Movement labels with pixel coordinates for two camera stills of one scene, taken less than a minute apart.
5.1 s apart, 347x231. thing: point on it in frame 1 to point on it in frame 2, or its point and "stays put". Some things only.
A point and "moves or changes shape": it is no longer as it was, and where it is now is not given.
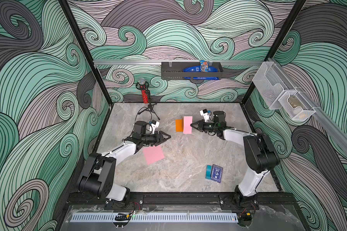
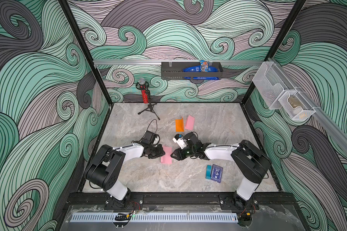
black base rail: (183, 199) stays put
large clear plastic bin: (270, 83) stays put
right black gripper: (202, 126) to (181, 154)
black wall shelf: (174, 70) stays put
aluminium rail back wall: (177, 61) stays put
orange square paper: (179, 125) stays put
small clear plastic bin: (296, 106) stays put
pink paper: (153, 154) moves or changes shape
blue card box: (216, 173) stays put
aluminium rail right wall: (338, 135) stays put
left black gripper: (157, 142) to (160, 153)
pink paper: (187, 120) moves or changes shape
